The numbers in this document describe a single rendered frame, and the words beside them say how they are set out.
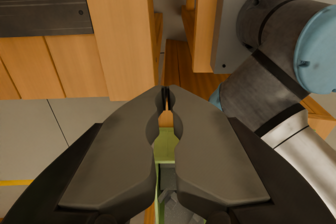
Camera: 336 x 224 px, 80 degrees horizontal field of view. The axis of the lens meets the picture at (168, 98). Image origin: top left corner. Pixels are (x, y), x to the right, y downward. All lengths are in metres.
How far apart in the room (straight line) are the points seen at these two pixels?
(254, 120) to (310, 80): 0.10
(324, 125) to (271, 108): 0.65
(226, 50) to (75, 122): 1.66
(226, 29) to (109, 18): 0.28
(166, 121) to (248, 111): 0.48
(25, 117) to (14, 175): 0.90
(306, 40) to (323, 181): 0.19
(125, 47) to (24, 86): 0.34
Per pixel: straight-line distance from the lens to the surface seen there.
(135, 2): 0.51
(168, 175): 0.88
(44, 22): 0.59
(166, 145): 0.73
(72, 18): 0.56
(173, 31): 1.44
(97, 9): 0.53
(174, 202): 0.89
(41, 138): 2.29
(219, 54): 0.53
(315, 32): 0.34
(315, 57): 0.34
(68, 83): 0.66
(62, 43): 0.61
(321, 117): 0.98
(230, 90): 0.37
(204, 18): 0.57
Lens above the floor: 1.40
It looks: 58 degrees down
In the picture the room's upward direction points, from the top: 179 degrees counter-clockwise
